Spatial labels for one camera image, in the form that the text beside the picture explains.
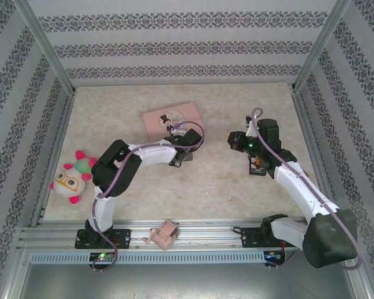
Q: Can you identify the left green circuit board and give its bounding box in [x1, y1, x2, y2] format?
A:
[90, 252, 115, 262]

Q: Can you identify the aluminium side rail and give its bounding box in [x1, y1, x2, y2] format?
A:
[30, 93, 78, 227]
[291, 89, 343, 224]

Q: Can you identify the aluminium corner post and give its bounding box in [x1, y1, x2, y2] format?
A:
[12, 0, 78, 95]
[292, 0, 352, 92]

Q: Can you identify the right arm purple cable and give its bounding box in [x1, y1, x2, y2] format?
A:
[251, 107, 363, 270]

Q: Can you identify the pink tin box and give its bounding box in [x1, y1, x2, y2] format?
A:
[142, 102, 205, 141]

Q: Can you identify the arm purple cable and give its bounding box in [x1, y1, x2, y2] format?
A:
[251, 107, 363, 270]
[92, 120, 206, 273]

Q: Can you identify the pink wooden toy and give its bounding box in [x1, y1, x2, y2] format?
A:
[142, 219, 180, 251]

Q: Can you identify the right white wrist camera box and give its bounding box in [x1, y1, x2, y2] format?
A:
[244, 115, 257, 138]

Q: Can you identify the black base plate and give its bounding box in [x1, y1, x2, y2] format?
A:
[74, 229, 132, 250]
[240, 227, 299, 249]

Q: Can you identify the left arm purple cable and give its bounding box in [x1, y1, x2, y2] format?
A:
[92, 120, 206, 273]

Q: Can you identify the white slotted cable duct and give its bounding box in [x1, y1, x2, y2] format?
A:
[29, 251, 266, 264]

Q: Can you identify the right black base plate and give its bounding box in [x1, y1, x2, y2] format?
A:
[240, 227, 299, 249]

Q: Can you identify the white pink plush toy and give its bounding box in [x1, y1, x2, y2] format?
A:
[50, 149, 98, 206]

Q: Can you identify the aluminium rail frame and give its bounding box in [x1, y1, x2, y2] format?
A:
[17, 217, 358, 250]

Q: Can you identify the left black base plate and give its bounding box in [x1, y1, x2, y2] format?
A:
[74, 229, 132, 250]

